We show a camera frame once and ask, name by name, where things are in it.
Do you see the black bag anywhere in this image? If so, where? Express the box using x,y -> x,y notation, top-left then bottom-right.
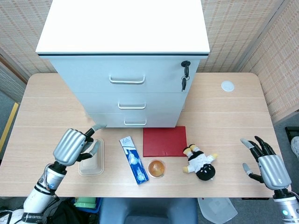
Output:
42,198 -> 101,224

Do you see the yellow strip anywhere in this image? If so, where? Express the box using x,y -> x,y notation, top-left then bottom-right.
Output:
0,102 -> 19,152

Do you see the blue white long box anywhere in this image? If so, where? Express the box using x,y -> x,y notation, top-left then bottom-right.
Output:
119,136 -> 150,186

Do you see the black frame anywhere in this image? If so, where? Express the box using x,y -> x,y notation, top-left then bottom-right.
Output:
284,126 -> 299,161

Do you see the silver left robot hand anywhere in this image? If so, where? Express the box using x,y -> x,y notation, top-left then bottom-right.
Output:
52,124 -> 107,167

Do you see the translucent white plastic cover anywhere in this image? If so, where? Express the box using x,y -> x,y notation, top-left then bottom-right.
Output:
197,197 -> 238,224

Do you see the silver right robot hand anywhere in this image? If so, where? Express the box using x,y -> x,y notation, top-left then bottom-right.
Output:
240,136 -> 292,190

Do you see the beige food tray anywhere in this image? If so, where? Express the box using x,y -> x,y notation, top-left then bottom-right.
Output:
78,138 -> 105,177

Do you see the black key in lock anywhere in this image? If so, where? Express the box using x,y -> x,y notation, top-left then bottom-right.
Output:
181,60 -> 191,77

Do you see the white round desk grommet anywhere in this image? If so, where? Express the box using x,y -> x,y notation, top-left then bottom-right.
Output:
221,80 -> 235,92

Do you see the amber jelly cup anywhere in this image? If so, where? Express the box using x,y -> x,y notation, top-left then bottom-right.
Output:
147,159 -> 168,178

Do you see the white drawer cabinet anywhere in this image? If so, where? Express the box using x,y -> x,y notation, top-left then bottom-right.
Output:
36,0 -> 211,128

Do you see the white middle-height drawer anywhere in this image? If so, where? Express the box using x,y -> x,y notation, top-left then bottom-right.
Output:
74,92 -> 189,115

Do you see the white shallow drawer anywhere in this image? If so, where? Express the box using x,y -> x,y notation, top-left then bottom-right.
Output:
87,112 -> 183,128

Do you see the blue plastic crate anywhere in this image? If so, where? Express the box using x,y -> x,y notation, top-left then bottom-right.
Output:
74,197 -> 101,214

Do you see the plush doll black hair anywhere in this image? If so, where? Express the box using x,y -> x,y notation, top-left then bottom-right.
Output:
182,144 -> 218,182

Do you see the white drawer with lock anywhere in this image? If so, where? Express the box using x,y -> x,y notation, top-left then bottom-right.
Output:
50,58 -> 201,93

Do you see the green plastic box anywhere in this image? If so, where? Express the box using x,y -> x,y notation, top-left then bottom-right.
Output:
74,197 -> 98,209

